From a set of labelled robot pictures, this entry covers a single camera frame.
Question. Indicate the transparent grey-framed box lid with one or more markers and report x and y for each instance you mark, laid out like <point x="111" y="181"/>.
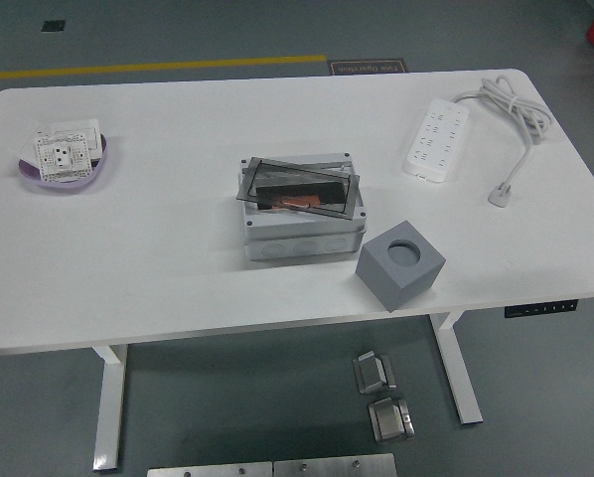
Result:
<point x="297" y="176"/>

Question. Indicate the black table control panel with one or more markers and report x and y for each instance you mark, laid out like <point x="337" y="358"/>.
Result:
<point x="540" y="309"/>

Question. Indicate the small metal block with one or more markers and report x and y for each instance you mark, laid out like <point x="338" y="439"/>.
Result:
<point x="390" y="422"/>
<point x="374" y="375"/>

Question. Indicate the grey plastic junction box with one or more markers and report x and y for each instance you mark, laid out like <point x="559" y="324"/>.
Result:
<point x="302" y="238"/>

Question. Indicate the dark floor sign with text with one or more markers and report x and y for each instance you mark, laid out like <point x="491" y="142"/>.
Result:
<point x="366" y="68"/>

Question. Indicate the white power strip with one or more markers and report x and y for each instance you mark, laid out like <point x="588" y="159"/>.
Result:
<point x="436" y="139"/>

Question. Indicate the white wall switch plate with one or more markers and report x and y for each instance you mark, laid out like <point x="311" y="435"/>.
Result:
<point x="78" y="126"/>

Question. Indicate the purple bowl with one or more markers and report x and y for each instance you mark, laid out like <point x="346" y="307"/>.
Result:
<point x="53" y="185"/>

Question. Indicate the orange cylinder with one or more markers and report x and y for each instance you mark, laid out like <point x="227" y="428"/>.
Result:
<point x="297" y="203"/>

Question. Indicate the grey cube with round hole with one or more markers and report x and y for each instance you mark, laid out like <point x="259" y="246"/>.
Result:
<point x="401" y="288"/>

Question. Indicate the flat metal plate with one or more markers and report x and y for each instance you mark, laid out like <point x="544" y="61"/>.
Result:
<point x="207" y="471"/>
<point x="334" y="467"/>

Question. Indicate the yellow floor tape line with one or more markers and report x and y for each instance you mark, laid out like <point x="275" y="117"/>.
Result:
<point x="153" y="66"/>

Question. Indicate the white table leg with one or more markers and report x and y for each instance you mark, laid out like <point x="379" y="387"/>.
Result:
<point x="109" y="407"/>
<point x="463" y="382"/>

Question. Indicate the white socket module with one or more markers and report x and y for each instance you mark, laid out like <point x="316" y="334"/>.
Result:
<point x="61" y="156"/>

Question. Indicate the black floor hatch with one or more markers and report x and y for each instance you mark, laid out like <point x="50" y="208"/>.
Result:
<point x="53" y="26"/>

